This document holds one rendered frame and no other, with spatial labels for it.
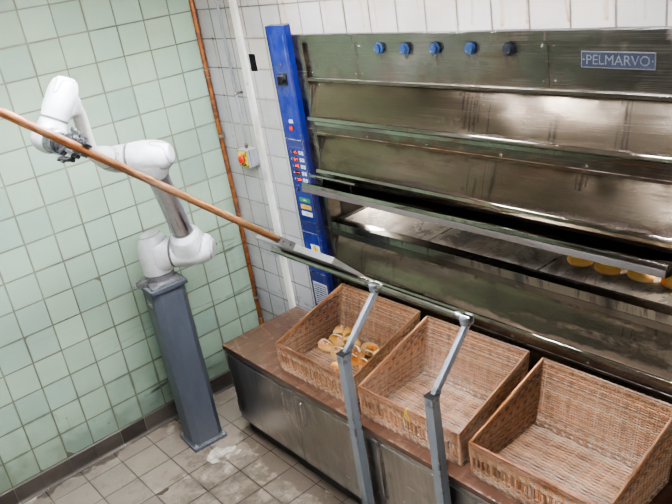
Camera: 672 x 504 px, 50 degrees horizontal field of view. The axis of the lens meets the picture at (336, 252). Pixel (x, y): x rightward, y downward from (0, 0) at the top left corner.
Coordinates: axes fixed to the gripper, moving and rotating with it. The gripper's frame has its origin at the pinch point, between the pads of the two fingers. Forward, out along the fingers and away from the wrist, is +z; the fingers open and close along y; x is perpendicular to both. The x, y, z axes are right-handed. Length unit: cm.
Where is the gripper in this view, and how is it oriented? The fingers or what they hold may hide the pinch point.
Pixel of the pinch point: (82, 149)
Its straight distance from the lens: 260.8
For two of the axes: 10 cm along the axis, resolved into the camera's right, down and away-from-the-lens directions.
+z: 6.5, 2.2, -7.3
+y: -3.8, 9.2, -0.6
